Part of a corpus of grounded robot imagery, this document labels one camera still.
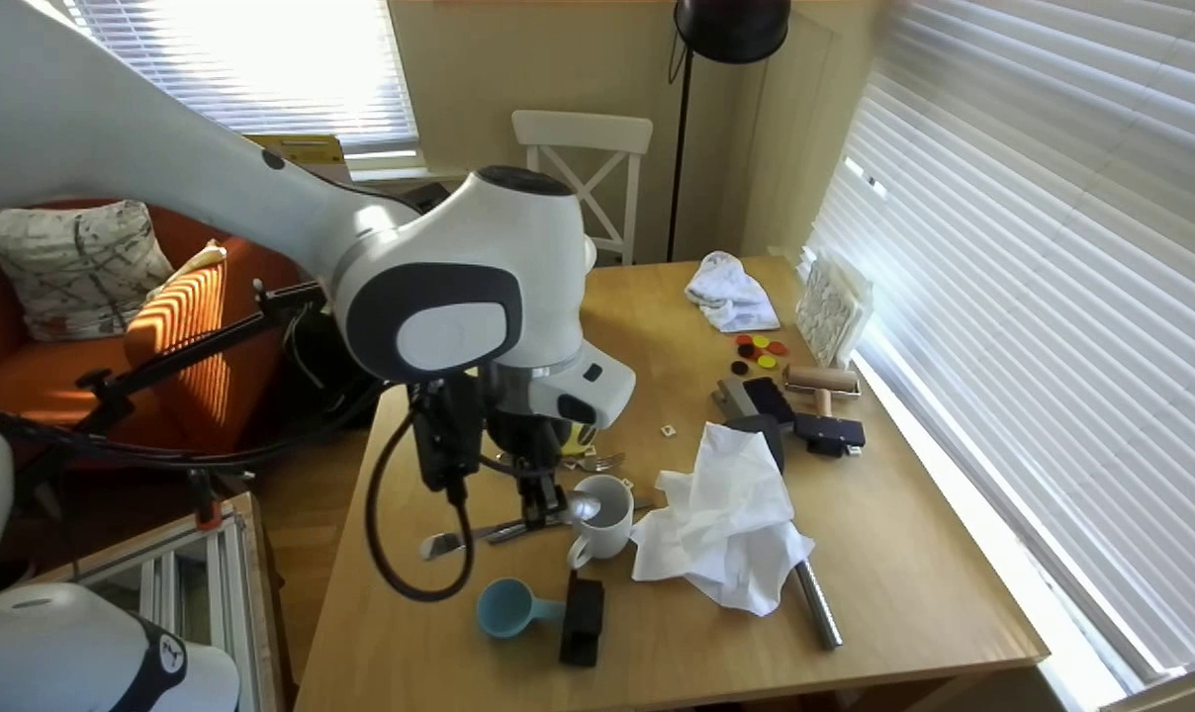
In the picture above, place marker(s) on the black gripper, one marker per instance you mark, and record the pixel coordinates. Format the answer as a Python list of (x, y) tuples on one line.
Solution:
[(519, 442)]

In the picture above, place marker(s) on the silver metal spoon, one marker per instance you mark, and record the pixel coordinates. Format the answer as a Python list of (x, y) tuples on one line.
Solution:
[(436, 545)]

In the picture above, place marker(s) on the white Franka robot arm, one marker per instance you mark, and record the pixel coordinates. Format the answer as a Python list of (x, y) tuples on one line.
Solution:
[(465, 263)]

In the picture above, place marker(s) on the silver spoon on table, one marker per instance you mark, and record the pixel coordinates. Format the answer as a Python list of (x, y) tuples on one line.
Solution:
[(497, 536)]

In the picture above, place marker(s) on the white ceramic mug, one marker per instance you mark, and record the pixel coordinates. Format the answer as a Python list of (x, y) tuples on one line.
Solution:
[(602, 528)]

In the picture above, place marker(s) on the small wooden letter tile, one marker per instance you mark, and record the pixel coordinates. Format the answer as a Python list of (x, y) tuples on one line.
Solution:
[(666, 429)]

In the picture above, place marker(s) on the white crumpled paper sheet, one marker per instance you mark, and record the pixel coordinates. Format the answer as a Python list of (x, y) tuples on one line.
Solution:
[(721, 519)]

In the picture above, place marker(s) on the black plastic disc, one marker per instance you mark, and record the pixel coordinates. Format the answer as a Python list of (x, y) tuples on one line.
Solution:
[(745, 351), (738, 366)]

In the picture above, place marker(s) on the yellow plastic disc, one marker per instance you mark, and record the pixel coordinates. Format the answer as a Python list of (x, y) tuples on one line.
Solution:
[(763, 363), (761, 343)]

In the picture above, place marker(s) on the red plastic disc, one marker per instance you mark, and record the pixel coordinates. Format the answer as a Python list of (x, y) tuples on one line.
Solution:
[(776, 351)]

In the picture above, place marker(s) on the white crumpled tissue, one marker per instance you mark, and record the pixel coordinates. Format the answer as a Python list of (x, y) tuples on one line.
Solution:
[(733, 296)]

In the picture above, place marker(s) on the black stapler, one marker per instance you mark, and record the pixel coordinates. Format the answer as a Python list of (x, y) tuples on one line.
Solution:
[(828, 433)]

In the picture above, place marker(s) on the silver metal bar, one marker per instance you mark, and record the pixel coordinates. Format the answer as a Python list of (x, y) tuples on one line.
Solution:
[(821, 607)]

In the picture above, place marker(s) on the white wooden rack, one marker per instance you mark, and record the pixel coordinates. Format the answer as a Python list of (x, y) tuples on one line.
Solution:
[(207, 557)]

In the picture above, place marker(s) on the white wooden chair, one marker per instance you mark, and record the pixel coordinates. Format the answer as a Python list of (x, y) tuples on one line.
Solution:
[(610, 134)]

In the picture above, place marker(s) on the black tripod stand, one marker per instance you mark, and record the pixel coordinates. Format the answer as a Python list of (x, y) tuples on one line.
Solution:
[(187, 345)]

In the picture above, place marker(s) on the orange striped pillow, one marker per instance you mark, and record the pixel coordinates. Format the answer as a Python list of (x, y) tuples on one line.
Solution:
[(174, 312)]

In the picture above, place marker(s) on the yellow cardboard box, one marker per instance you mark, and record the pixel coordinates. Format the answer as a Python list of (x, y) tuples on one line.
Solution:
[(309, 151)]

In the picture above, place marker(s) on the small window with blinds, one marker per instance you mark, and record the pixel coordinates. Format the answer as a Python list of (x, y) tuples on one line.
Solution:
[(295, 65)]

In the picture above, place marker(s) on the black floor lamp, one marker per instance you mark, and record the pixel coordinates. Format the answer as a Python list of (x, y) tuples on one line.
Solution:
[(733, 27)]

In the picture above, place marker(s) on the orange sofa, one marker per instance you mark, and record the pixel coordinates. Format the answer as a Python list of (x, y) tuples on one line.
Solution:
[(46, 380)]

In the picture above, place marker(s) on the wide white window blinds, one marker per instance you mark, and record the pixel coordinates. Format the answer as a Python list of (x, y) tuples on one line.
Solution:
[(1056, 263)]

